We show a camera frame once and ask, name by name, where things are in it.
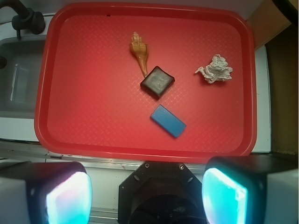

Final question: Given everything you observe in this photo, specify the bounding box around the red plastic tray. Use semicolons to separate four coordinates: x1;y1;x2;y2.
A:
35;2;257;163

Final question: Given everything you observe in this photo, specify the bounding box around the black faucet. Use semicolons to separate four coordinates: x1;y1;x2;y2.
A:
0;0;46;40

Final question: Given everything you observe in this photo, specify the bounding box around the grey sink basin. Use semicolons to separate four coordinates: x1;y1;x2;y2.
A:
0;35;46;119

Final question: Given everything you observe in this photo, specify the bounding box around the brown spiral seashell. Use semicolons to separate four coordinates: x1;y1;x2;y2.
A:
129;32;149;78

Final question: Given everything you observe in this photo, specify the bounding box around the dark square soap block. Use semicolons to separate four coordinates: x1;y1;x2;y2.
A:
140;66;175;99

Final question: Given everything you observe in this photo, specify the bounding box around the wooden cabinet panel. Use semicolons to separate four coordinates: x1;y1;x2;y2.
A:
247;0;291;50

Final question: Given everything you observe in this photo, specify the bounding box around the blue rectangular block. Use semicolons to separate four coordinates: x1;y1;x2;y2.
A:
150;105;186;138

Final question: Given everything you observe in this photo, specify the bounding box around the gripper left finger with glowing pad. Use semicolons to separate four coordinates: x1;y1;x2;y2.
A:
0;162;92;224

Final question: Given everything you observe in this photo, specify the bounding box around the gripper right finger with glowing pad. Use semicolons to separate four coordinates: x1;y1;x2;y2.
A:
202;154;299;224

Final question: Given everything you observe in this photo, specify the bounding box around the white paper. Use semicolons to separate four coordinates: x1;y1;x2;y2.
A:
194;54;233;84

